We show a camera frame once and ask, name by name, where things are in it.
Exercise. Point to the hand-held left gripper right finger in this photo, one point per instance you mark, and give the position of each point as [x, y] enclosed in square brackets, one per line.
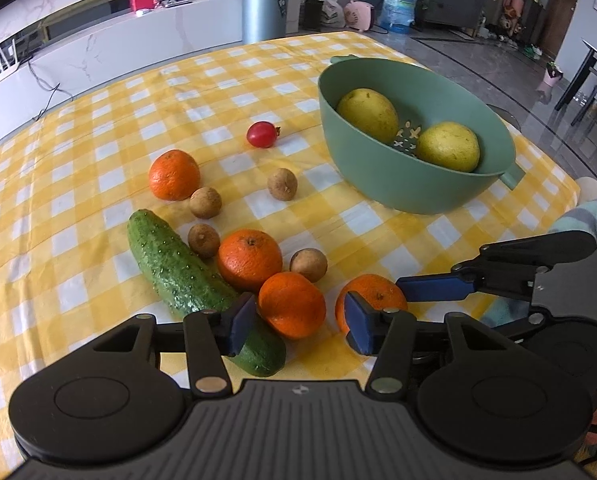
[358, 325]

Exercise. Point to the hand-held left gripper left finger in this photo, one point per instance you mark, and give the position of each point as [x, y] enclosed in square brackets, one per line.
[241, 322]

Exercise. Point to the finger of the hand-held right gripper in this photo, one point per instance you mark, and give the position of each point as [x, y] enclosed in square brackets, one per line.
[521, 327]
[433, 288]

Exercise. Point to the orange tangerine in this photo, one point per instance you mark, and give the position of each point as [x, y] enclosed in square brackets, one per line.
[292, 305]
[249, 260]
[376, 292]
[173, 175]

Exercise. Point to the green cucumber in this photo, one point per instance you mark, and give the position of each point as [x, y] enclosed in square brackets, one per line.
[173, 265]

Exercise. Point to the brown longan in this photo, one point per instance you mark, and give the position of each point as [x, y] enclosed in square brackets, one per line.
[205, 203]
[308, 265]
[282, 184]
[203, 241]

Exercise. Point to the green plastic bowl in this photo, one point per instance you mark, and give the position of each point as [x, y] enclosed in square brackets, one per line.
[378, 170]

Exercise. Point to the striped fuzzy clothing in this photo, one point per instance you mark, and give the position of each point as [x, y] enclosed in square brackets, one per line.
[593, 215]

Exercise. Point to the yellow pear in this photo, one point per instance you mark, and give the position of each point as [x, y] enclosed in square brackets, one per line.
[448, 147]
[367, 114]

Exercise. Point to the red cherry tomato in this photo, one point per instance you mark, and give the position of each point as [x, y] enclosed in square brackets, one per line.
[261, 135]

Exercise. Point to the pink flower pot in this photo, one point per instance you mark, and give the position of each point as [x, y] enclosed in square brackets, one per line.
[548, 82]

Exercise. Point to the dark dining chair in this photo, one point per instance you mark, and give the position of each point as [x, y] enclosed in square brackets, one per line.
[591, 80]

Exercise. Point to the yellow checkered tablecloth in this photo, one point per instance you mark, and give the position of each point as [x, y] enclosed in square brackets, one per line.
[103, 110]

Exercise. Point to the blue water jug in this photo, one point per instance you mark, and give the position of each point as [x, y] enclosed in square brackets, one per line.
[398, 7]

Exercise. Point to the pink pig-shaped appliance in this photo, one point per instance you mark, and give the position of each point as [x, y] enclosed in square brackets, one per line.
[358, 14]

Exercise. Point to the pile of toy figures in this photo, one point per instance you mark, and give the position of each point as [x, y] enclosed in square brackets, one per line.
[516, 7]

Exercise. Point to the white plastic bag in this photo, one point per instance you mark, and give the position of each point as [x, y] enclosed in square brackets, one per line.
[332, 10]

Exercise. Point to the white marble cabinet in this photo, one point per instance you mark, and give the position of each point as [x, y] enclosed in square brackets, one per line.
[128, 45]

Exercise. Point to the silver trash can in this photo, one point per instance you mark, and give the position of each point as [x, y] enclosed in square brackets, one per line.
[262, 12]

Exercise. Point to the white router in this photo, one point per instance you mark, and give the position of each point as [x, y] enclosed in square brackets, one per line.
[3, 67]

